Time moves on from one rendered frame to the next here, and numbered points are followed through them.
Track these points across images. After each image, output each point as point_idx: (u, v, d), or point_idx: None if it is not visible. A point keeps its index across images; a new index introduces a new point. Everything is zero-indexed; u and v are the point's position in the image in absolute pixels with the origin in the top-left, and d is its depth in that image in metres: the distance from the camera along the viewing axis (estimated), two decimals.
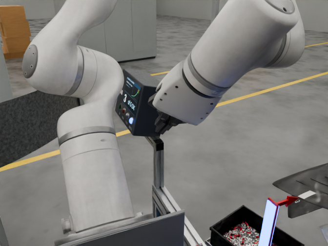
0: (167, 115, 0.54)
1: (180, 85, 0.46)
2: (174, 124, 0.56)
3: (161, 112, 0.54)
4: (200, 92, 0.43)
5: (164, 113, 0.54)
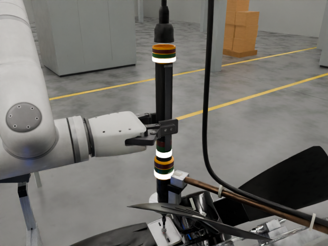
0: (148, 124, 0.54)
1: (99, 131, 0.50)
2: (146, 113, 0.59)
3: (153, 130, 0.53)
4: (81, 118, 0.50)
5: (148, 126, 0.54)
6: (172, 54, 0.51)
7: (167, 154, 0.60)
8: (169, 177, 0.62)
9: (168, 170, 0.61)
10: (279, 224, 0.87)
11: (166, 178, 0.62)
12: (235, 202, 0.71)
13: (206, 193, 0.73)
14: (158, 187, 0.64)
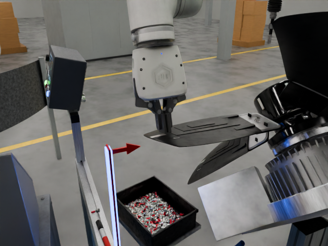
0: (163, 101, 0.59)
1: None
2: (153, 111, 0.58)
3: None
4: None
5: (166, 100, 0.59)
6: None
7: None
8: None
9: None
10: None
11: None
12: None
13: None
14: None
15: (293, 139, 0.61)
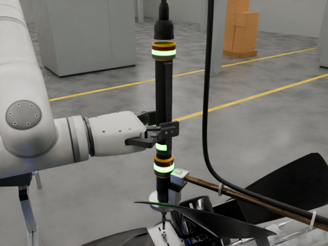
0: (149, 126, 0.54)
1: (99, 131, 0.50)
2: (143, 112, 0.60)
3: (154, 133, 0.52)
4: (81, 118, 0.50)
5: (148, 127, 0.53)
6: (172, 51, 0.51)
7: (167, 152, 0.60)
8: (169, 175, 0.62)
9: (168, 168, 0.61)
10: (278, 228, 0.88)
11: (166, 176, 0.61)
12: (190, 221, 0.65)
13: (181, 206, 0.72)
14: (158, 185, 0.64)
15: None
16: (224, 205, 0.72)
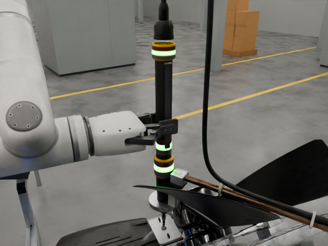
0: (148, 124, 0.54)
1: (99, 130, 0.50)
2: (146, 113, 0.59)
3: (153, 130, 0.53)
4: (81, 117, 0.50)
5: (148, 126, 0.54)
6: (171, 51, 0.51)
7: (167, 152, 0.60)
8: (169, 175, 0.62)
9: (168, 168, 0.61)
10: (280, 220, 0.86)
11: (166, 176, 0.61)
12: (190, 211, 0.64)
13: None
14: (157, 185, 0.63)
15: None
16: (225, 195, 0.70)
